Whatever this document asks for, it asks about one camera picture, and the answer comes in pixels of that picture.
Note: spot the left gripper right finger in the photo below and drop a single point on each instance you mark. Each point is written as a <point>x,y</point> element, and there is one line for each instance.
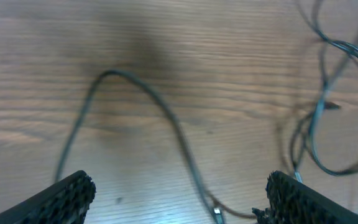
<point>292,202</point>

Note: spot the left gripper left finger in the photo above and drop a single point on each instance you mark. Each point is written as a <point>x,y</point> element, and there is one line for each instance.
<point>65,202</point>

